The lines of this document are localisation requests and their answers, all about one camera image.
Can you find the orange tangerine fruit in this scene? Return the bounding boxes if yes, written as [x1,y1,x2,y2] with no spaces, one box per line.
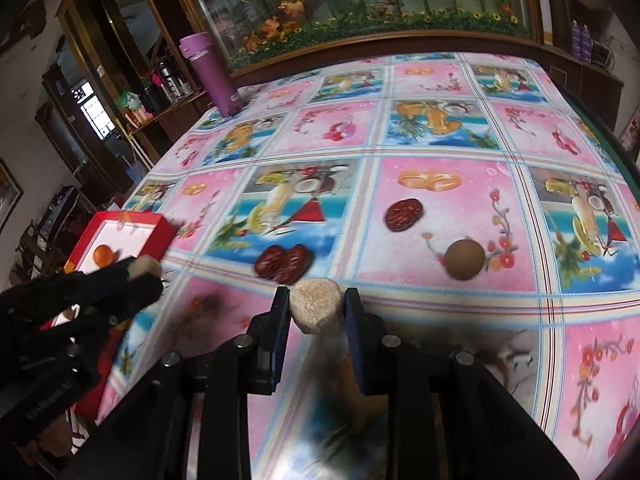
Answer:
[92,244,116,269]

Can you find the pair of red dates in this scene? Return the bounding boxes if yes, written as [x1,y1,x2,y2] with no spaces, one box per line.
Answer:
[254,244,314,285]

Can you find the brown kiwi fruit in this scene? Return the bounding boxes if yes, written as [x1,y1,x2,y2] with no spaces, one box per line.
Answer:
[444,238,486,281]

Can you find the red jujube date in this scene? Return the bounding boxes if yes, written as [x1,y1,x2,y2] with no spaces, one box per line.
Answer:
[384,198,424,232]

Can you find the left human hand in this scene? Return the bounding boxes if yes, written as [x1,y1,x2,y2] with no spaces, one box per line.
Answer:
[36,415,73,458]

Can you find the red white box lid tray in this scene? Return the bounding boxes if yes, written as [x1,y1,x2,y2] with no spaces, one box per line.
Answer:
[64,210,177,422]

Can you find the green snack bag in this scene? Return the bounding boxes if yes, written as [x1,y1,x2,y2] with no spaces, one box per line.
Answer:
[117,90,142,113]

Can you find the colourful fruit print tablecloth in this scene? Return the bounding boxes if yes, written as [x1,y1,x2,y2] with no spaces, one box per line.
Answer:
[106,52,639,479]

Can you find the purple thermos bottle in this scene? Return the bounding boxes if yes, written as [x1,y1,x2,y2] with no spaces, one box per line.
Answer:
[179,32,244,117]

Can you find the flower mural glass panel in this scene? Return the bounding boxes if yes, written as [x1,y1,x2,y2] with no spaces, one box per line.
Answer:
[193,0,533,70]

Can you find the purple bottles on shelf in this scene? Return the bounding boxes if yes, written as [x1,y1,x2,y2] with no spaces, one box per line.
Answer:
[570,20,593,64]

